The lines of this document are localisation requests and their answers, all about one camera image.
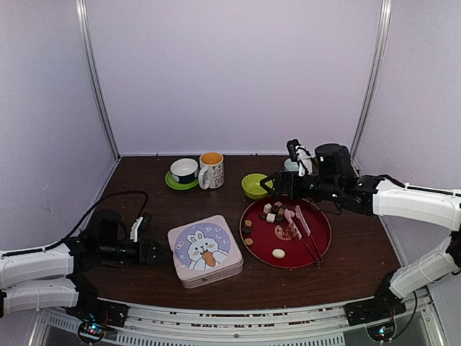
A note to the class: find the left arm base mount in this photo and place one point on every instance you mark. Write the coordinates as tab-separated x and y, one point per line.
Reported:
97	317

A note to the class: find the front aluminium rail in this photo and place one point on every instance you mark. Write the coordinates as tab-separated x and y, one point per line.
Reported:
325	324

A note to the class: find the dark blue white cup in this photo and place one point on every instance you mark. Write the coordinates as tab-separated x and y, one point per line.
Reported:
184	170

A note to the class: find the aluminium frame post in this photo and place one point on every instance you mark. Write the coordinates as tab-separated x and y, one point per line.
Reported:
381	41
83	21

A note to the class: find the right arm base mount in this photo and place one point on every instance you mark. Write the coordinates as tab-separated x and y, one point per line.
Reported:
378	312

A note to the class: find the pink plastic scoop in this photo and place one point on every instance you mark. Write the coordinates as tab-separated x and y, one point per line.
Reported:
299	225

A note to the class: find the tin lid with rabbit picture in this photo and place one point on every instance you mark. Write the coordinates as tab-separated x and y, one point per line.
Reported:
209	239

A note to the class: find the silver compartment tin box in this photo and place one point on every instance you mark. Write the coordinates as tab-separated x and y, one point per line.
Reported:
199	273

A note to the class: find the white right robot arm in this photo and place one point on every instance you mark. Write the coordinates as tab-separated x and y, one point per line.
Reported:
387	197

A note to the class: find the white floral mug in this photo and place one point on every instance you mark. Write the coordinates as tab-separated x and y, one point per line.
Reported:
211	173

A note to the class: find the lime green bowl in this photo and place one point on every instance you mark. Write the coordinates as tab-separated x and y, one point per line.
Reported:
252	188

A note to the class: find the right aluminium frame post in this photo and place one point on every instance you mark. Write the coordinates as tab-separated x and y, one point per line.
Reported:
381	41

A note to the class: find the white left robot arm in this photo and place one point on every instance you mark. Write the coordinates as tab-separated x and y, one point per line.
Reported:
53	276

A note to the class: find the pale blue bowl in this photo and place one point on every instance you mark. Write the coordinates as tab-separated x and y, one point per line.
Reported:
291	166

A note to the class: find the red round tray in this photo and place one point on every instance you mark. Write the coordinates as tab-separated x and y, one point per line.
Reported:
268	236

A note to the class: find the left aluminium frame post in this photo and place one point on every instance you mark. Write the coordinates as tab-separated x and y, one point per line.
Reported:
83	21

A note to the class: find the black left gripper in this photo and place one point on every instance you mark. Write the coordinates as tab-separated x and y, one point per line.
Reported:
145	252

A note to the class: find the white round button chocolate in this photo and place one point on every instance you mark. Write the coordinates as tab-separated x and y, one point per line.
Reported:
278	253

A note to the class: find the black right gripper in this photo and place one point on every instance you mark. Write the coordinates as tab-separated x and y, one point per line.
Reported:
282	179

